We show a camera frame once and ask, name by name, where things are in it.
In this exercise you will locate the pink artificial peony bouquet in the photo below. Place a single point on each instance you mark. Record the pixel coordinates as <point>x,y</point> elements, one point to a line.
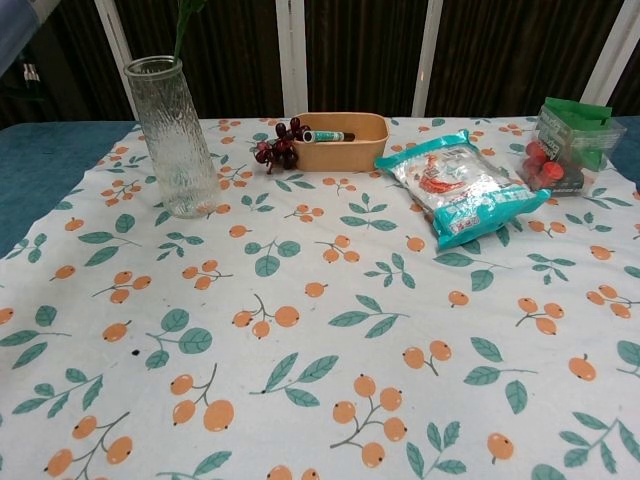
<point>178,42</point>

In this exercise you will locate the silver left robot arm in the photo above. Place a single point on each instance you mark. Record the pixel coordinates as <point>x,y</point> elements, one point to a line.
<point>12,30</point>

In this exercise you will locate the clear textured glass vase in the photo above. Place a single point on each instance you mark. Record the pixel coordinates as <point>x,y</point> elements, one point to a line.
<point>172,130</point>

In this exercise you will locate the dark red artificial grapes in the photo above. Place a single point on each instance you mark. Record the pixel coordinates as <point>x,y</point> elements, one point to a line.
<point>275,150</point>

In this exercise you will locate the green white small tube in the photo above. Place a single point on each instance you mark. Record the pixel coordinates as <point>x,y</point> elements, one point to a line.
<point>325,136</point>

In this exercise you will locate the white fruit leaf print tablecloth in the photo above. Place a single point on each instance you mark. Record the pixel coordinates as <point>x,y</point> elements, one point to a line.
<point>380,350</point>

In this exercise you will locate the teal white snack bag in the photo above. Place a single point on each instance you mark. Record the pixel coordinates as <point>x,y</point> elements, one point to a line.
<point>460,185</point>

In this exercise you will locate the clear zip bag red items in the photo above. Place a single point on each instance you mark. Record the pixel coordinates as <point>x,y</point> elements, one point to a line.
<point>560,155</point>

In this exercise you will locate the teal table cover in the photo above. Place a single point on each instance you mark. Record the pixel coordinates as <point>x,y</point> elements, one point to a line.
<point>45,160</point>

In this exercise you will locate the white metal frame bar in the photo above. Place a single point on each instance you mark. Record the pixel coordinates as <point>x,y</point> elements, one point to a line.
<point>292,55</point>
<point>602,55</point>
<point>116,35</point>
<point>427,55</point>

